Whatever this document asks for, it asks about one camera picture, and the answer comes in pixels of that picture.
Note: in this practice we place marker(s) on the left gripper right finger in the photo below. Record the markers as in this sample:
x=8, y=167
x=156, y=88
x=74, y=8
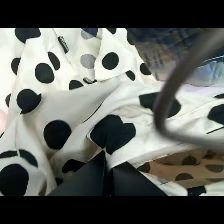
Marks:
x=130, y=181

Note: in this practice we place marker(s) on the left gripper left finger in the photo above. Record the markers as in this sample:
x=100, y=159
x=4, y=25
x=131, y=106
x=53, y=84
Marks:
x=88, y=181

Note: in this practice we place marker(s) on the white black-dotted shirt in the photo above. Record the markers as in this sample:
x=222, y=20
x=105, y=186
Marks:
x=66, y=100

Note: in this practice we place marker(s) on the light blue garment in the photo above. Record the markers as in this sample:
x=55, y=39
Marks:
x=211, y=73

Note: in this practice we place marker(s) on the dark blue checked garment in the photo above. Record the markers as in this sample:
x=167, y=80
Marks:
x=156, y=40

